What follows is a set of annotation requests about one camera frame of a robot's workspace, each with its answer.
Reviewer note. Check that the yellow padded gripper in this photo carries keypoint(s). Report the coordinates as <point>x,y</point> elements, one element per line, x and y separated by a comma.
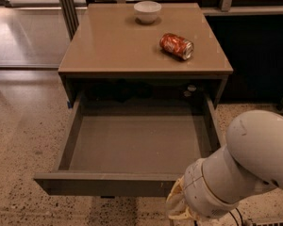
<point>196,188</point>

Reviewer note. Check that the grey top drawer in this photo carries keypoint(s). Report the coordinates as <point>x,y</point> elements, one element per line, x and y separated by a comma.
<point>134,149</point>

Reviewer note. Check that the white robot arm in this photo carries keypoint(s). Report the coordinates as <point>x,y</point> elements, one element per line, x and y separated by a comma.
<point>250,163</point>

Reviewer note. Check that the brown drawer cabinet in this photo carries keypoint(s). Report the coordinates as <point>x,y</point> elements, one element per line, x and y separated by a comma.
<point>110,42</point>

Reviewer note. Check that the red soda can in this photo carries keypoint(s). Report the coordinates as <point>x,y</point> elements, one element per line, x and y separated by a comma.
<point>177,46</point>

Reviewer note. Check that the white ceramic bowl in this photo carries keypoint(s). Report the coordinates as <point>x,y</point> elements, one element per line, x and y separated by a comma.
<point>147,11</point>

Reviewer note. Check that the metal window frame post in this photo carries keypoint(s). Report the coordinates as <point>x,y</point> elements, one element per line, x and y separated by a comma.
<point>70,16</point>

